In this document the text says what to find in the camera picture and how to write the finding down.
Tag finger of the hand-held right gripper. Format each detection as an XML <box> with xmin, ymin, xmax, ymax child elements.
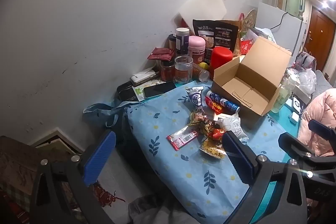
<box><xmin>308</xmin><ymin>119</ymin><xmax>336</xmax><ymax>139</ymax></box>
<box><xmin>278</xmin><ymin>132</ymin><xmax>319</xmax><ymax>161</ymax></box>

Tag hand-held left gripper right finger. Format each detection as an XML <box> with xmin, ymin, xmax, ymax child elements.
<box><xmin>222</xmin><ymin>130</ymin><xmax>311</xmax><ymax>224</ymax></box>

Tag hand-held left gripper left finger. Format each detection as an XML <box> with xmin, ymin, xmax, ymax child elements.
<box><xmin>29</xmin><ymin>131</ymin><xmax>116</xmax><ymax>224</ymax></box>

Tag clear bag of yellow noodles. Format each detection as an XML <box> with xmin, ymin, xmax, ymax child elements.
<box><xmin>199</xmin><ymin>138</ymin><xmax>227</xmax><ymax>161</ymax></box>

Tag small red and gold packet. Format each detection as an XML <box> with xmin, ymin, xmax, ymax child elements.
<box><xmin>209</xmin><ymin>128</ymin><xmax>224</xmax><ymax>139</ymax></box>

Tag white snack packet gold tie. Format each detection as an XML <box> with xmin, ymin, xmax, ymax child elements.
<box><xmin>215</xmin><ymin>113</ymin><xmax>249</xmax><ymax>141</ymax></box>

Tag blue drink bottle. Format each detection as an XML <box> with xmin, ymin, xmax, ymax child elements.
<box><xmin>206</xmin><ymin>90</ymin><xmax>240</xmax><ymax>113</ymax></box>

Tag red and yellow snack packet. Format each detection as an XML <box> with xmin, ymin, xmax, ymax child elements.
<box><xmin>205</xmin><ymin>97</ymin><xmax>223</xmax><ymax>112</ymax></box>

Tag red and white packet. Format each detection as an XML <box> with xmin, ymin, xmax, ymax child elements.
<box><xmin>167</xmin><ymin>125</ymin><xmax>199</xmax><ymax>151</ymax></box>

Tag purple and silver snack packet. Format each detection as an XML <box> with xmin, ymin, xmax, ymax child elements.
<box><xmin>186</xmin><ymin>86</ymin><xmax>204</xmax><ymax>112</ymax></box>

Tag brown cardboard box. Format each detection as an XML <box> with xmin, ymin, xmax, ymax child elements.
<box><xmin>211</xmin><ymin>36</ymin><xmax>292</xmax><ymax>116</ymax></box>

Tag pink padded jacket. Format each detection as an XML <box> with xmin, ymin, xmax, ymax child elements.
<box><xmin>297</xmin><ymin>89</ymin><xmax>336</xmax><ymax>157</ymax></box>

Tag white charger plug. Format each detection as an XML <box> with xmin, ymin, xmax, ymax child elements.
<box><xmin>288</xmin><ymin>111</ymin><xmax>301</xmax><ymax>124</ymax></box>

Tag red tassel ornament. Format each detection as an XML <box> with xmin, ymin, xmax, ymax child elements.
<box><xmin>92</xmin><ymin>181</ymin><xmax>126</xmax><ymax>208</ymax></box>

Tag framed picture on floor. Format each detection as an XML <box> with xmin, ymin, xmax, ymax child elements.
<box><xmin>30</xmin><ymin>128</ymin><xmax>85</xmax><ymax>155</ymax></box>

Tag clear plastic bottle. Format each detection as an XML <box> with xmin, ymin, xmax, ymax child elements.
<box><xmin>271</xmin><ymin>74</ymin><xmax>298</xmax><ymax>114</ymax></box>

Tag white plastic bag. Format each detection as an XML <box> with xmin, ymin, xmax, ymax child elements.
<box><xmin>298</xmin><ymin>68</ymin><xmax>317</xmax><ymax>95</ymax></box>

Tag blue floral tablecloth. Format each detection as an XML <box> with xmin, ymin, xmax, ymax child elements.
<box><xmin>112</xmin><ymin>80</ymin><xmax>300</xmax><ymax>224</ymax></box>

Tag pink backpack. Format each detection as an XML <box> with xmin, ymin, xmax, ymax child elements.
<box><xmin>295</xmin><ymin>51</ymin><xmax>317</xmax><ymax>70</ymax></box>

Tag black wallet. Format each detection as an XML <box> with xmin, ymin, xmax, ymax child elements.
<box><xmin>116</xmin><ymin>82</ymin><xmax>139</xmax><ymax>102</ymax></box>

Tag green and white sachet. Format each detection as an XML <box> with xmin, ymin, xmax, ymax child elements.
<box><xmin>134</xmin><ymin>85</ymin><xmax>147</xmax><ymax>102</ymax></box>

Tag grey cloth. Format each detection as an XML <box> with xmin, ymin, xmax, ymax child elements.
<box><xmin>128</xmin><ymin>194</ymin><xmax>201</xmax><ymax>224</ymax></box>

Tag brown patterned cloth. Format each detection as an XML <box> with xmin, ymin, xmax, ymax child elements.
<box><xmin>0</xmin><ymin>135</ymin><xmax>41</xmax><ymax>216</ymax></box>

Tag brown wooden door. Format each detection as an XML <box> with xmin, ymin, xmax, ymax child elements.
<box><xmin>306</xmin><ymin>7</ymin><xmax>336</xmax><ymax>75</ymax></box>

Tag black smartphone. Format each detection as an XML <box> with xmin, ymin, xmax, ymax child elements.
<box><xmin>143</xmin><ymin>81</ymin><xmax>176</xmax><ymax>98</ymax></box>

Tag white flat case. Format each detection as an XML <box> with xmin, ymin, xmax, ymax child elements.
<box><xmin>130</xmin><ymin>69</ymin><xmax>158</xmax><ymax>87</ymax></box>

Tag red canister lid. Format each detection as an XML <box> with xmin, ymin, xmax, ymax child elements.
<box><xmin>209</xmin><ymin>47</ymin><xmax>234</xmax><ymax>80</ymax></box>

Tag white refrigerator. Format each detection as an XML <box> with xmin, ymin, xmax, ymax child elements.
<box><xmin>258</xmin><ymin>2</ymin><xmax>308</xmax><ymax>63</ymax></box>

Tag clear jar with orange label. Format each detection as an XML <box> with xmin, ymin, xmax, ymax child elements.
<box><xmin>174</xmin><ymin>56</ymin><xmax>194</xmax><ymax>83</ymax></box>

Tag red foil packet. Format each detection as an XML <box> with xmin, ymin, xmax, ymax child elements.
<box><xmin>240</xmin><ymin>39</ymin><xmax>255</xmax><ymax>55</ymax></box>

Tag spice jar with black lid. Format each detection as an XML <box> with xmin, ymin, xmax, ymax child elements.
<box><xmin>161</xmin><ymin>59</ymin><xmax>175</xmax><ymax>82</ymax></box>

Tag pink canister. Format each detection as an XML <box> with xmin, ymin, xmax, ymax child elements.
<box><xmin>188</xmin><ymin>35</ymin><xmax>206</xmax><ymax>65</ymax></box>

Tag dark red packet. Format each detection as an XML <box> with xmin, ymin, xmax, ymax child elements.
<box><xmin>147</xmin><ymin>47</ymin><xmax>175</xmax><ymax>61</ymax></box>

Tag large black pouch bag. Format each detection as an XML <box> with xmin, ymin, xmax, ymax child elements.
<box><xmin>192</xmin><ymin>19</ymin><xmax>239</xmax><ymax>62</ymax></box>

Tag pale green appliance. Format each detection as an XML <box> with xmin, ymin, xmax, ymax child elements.
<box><xmin>286</xmin><ymin>0</ymin><xmax>305</xmax><ymax>19</ymax></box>

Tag purple label jar white lid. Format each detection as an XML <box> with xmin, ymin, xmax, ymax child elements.
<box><xmin>175</xmin><ymin>27</ymin><xmax>190</xmax><ymax>55</ymax></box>

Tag round woven ornament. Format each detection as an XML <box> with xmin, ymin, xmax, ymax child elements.
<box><xmin>243</xmin><ymin>8</ymin><xmax>259</xmax><ymax>30</ymax></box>

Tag brown jar with black lid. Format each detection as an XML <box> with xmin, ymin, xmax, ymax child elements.
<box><xmin>168</xmin><ymin>34</ymin><xmax>177</xmax><ymax>54</ymax></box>

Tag white cutting board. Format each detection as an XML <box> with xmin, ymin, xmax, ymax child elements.
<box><xmin>174</xmin><ymin>0</ymin><xmax>227</xmax><ymax>28</ymax></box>

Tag white box with black ring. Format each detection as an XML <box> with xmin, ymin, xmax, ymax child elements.
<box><xmin>288</xmin><ymin>94</ymin><xmax>312</xmax><ymax>112</ymax></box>

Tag blue denim bag strap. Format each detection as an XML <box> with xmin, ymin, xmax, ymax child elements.
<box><xmin>83</xmin><ymin>102</ymin><xmax>137</xmax><ymax>128</ymax></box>

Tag black power cable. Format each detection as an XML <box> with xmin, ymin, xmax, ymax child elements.
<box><xmin>270</xmin><ymin>12</ymin><xmax>288</xmax><ymax>30</ymax></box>

